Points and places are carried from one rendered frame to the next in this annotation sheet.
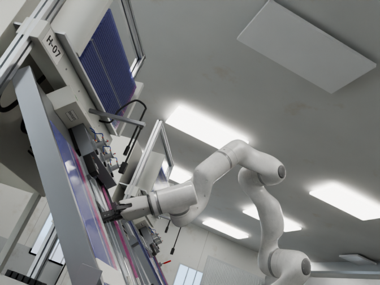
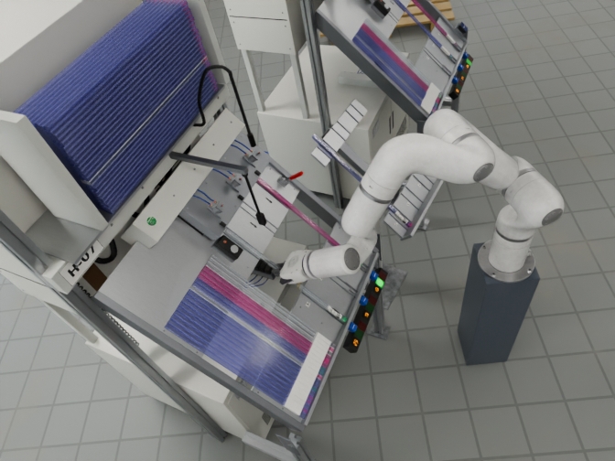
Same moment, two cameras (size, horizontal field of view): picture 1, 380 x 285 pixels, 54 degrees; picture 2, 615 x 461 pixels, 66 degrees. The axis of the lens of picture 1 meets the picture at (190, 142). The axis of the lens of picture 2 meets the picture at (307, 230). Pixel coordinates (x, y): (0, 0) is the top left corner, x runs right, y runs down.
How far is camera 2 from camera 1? 1.56 m
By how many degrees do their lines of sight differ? 77
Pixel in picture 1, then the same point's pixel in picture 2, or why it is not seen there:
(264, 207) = not seen: hidden behind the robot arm
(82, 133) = (192, 219)
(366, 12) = not seen: outside the picture
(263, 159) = (445, 166)
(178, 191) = (331, 273)
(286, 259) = (522, 211)
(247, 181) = not seen: hidden behind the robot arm
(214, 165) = (362, 223)
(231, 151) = (383, 189)
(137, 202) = (296, 279)
